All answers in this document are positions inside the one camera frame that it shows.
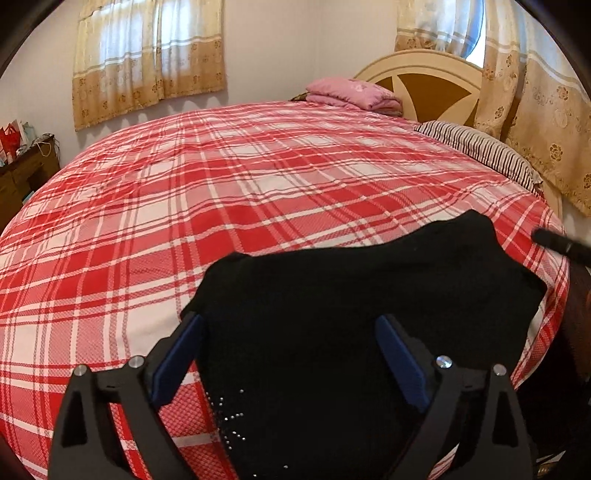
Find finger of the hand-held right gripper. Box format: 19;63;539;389
531;226;591;267

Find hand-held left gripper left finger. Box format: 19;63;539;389
46;311;206;480

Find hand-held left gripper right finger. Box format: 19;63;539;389
375;314;539;480

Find black pants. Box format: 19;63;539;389
182;210;549;480

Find striped pillow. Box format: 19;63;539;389
413;120;546;191

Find long beige floral curtain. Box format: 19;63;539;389
394;0;591;217

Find red plaid bedspread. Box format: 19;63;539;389
0;100;571;480

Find cream wooden headboard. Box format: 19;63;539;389
353;50;486;129

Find dark wooden nightstand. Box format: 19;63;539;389
0;134;62;234

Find pink folded quilt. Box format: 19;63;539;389
305;77;403;116

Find red paper bag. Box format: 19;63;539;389
0;119;26;163

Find short beige floral curtain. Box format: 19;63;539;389
72;0;228;132

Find white charger cable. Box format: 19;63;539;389
36;133;58;160

